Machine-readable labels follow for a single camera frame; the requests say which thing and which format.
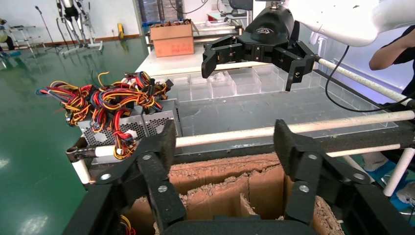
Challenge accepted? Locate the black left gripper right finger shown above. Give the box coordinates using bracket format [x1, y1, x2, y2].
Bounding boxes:
[274, 119, 415, 235]

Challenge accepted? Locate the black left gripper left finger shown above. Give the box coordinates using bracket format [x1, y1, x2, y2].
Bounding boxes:
[63, 119, 188, 235]

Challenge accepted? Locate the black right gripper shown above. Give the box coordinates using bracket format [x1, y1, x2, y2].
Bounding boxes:
[201, 4, 318, 93]

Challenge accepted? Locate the person forearm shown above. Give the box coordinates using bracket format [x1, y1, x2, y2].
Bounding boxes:
[369, 30, 415, 71]

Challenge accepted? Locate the clear acrylic divided tray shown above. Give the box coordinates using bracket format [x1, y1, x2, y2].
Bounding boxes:
[175, 63, 399, 155]

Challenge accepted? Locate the crumpled clear plastic film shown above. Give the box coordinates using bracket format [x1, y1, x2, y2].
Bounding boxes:
[209, 71, 231, 83]

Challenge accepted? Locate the grey power supply unit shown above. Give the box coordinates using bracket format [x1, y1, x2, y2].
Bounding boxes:
[77, 98, 182, 148]

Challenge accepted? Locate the worn cardboard box with dividers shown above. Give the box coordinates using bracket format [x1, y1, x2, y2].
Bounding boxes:
[124, 152, 345, 235]

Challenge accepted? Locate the white background table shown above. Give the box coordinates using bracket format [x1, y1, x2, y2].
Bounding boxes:
[134, 24, 244, 77]

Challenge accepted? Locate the brown cardboard box with print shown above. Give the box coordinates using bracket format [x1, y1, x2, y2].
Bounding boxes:
[149, 20, 196, 58]

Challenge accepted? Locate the shelf with blue crates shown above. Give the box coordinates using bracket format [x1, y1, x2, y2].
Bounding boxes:
[138, 0, 185, 24]

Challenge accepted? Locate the person in black shirt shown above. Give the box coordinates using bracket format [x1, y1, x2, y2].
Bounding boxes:
[382, 25, 415, 98]

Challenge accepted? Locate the black tripod stand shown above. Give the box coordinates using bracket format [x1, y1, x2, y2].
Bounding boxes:
[34, 5, 65, 53]

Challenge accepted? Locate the background robot on stand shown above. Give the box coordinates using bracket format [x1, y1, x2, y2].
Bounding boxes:
[55, 0, 104, 55]

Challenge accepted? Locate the white metal step rack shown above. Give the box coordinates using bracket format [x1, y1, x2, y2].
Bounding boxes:
[5, 25, 46, 50]

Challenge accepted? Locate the background person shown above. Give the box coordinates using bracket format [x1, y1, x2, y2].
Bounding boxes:
[0, 18, 16, 52]

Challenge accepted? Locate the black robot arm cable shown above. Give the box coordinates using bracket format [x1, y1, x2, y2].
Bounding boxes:
[325, 45, 415, 114]

